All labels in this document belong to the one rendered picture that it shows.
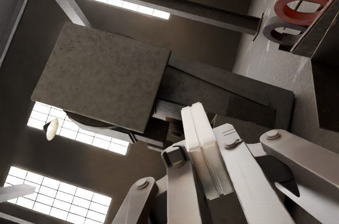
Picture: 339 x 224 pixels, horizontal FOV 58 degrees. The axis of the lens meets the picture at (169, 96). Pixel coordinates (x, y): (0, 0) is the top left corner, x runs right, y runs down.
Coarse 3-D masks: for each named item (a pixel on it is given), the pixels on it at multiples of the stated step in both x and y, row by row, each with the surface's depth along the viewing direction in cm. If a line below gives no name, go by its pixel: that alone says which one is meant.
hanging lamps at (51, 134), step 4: (24, 120) 813; (52, 120) 790; (56, 120) 822; (48, 124) 785; (52, 124) 824; (56, 124) 831; (44, 128) 793; (48, 128) 802; (52, 128) 827; (56, 128) 834; (48, 132) 817; (52, 132) 826; (48, 136) 810; (52, 136) 823
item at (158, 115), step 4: (152, 116) 535; (156, 116) 515; (160, 116) 496; (164, 116) 479; (168, 116) 463; (164, 120) 483; (168, 120) 475; (172, 120) 472; (176, 120) 471; (180, 120) 470; (172, 124) 468; (176, 124) 466; (180, 124) 471; (172, 128) 469; (176, 128) 466; (180, 128) 468; (168, 132) 475; (172, 132) 473; (176, 132) 474; (180, 132) 473; (184, 132) 476; (176, 136) 496; (180, 136) 479
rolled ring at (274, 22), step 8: (264, 24) 113; (272, 24) 108; (280, 24) 107; (288, 24) 105; (296, 24) 104; (264, 32) 116; (272, 32) 117; (272, 40) 120; (280, 40) 119; (288, 40) 118; (296, 40) 116
